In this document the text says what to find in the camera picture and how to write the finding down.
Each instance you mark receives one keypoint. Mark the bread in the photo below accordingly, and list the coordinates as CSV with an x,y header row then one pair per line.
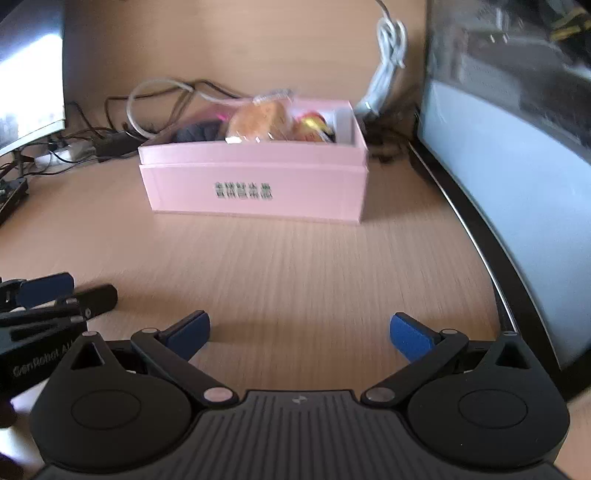
x,y
258,120

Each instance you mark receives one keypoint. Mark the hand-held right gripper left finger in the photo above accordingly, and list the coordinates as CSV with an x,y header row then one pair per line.
x,y
191,334

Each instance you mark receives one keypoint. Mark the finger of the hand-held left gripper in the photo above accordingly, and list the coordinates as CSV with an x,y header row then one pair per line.
x,y
44,290
94,300

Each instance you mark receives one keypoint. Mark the black plush toy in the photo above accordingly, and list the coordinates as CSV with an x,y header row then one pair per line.
x,y
196,133

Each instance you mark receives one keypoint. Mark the glass panel computer case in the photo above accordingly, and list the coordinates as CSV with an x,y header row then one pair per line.
x,y
508,161

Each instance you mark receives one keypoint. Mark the pink cardboard box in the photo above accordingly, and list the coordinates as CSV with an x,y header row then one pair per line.
x,y
254,189

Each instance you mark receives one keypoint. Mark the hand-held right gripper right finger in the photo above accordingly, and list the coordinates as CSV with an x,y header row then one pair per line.
x,y
408,334

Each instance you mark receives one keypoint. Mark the white power strip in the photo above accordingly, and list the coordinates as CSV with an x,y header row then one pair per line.
x,y
64,151

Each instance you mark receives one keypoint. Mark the computer monitor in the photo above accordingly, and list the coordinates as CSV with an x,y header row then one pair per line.
x,y
27,69

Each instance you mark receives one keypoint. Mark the black electronic device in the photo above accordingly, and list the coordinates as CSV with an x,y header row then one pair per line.
x,y
11,201

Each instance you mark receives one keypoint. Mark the pink gold cupcake toy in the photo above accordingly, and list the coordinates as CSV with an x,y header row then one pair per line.
x,y
314,125

